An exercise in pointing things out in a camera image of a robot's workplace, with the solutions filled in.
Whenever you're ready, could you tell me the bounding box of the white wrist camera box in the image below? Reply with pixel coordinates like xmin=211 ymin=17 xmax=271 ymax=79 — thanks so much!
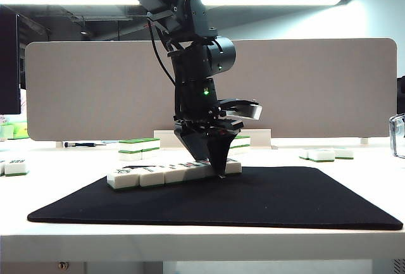
xmin=226 ymin=103 xmax=263 ymax=120

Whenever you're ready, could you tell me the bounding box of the green bamboo print mahjong tile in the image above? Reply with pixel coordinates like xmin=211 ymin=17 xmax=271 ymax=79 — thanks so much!
xmin=163 ymin=163 xmax=189 ymax=185

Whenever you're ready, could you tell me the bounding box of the black fabric table mat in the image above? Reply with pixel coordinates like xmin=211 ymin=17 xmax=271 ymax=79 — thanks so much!
xmin=26 ymin=165 xmax=404 ymax=231

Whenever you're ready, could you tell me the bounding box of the six bamboo mahjong tile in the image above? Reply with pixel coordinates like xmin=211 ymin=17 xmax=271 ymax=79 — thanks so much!
xmin=308 ymin=149 xmax=336 ymax=163
xmin=4 ymin=159 xmax=29 ymax=177

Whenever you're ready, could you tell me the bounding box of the red and green bamboo tile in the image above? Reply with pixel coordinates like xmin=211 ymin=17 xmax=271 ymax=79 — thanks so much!
xmin=332 ymin=149 xmax=354 ymax=161

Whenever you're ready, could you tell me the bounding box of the clear plastic container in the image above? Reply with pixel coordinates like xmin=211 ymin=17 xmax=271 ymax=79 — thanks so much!
xmin=388 ymin=113 xmax=405 ymax=160

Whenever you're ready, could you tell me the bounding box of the black computer monitor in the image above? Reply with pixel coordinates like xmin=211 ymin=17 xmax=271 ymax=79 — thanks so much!
xmin=0 ymin=5 xmax=22 ymax=115

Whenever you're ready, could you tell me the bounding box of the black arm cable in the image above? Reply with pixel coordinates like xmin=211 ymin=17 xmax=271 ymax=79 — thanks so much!
xmin=147 ymin=20 xmax=177 ymax=87

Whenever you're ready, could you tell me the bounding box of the bird print mahjong tile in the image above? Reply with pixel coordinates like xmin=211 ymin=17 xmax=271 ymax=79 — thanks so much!
xmin=106 ymin=166 xmax=140 ymax=190

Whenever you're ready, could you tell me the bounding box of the dark background device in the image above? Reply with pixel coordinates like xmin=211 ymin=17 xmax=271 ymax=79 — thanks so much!
xmin=396 ymin=76 xmax=405 ymax=115

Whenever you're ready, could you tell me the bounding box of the grey felt desk divider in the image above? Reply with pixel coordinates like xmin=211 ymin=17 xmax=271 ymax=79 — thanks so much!
xmin=24 ymin=37 xmax=398 ymax=142

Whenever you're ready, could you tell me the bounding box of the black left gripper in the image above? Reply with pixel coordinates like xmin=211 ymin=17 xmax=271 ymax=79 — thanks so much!
xmin=173 ymin=109 xmax=244 ymax=177

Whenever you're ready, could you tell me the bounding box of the green printed box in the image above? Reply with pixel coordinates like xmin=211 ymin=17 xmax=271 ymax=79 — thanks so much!
xmin=0 ymin=123 xmax=15 ymax=140
xmin=12 ymin=121 xmax=29 ymax=139

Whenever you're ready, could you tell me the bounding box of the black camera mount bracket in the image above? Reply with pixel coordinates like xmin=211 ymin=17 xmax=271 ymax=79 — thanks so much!
xmin=218 ymin=97 xmax=259 ymax=112

